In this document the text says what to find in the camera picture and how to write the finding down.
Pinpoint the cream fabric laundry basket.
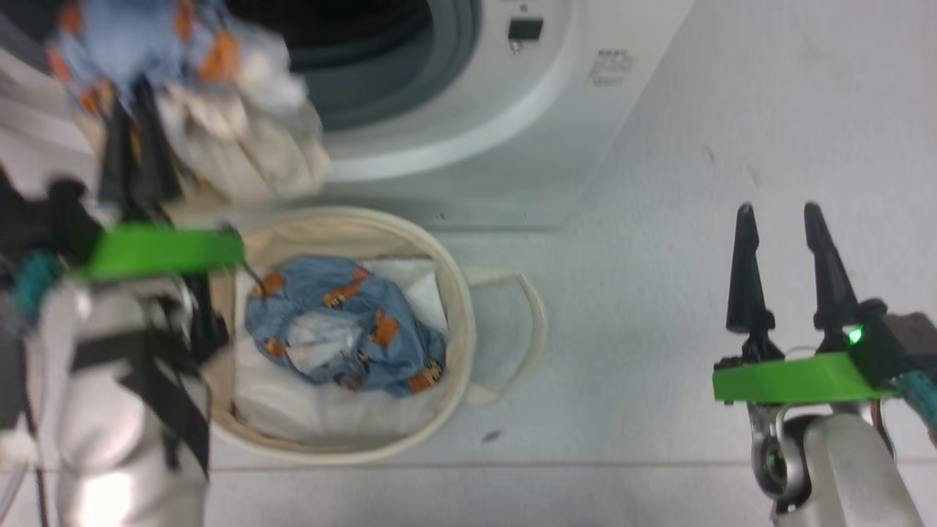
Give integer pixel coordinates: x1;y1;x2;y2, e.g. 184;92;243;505
201;206;549;466

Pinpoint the left camera cable teal plug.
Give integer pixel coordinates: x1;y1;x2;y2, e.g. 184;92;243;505
13;251;67;527

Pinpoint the right camera cable teal plug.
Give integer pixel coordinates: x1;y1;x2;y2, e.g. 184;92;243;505
899;369;937;449

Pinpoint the blue bear print garment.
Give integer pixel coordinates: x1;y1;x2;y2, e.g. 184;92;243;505
244;254;448;398

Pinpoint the white front-load washing machine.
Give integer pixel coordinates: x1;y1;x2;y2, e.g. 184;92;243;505
0;0;696;233

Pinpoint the small printed text sticker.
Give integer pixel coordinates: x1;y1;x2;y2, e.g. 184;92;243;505
586;48;636;89

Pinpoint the camera cable teal plug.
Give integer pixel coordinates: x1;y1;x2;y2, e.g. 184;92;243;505
899;369;937;449
13;251;67;527

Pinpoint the cream and blue bear garment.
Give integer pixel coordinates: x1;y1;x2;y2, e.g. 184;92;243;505
44;0;335;207

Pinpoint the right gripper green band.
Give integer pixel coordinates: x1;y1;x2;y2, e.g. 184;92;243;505
713;202;898;513

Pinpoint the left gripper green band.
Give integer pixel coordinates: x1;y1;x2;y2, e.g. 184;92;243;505
70;76;247;359

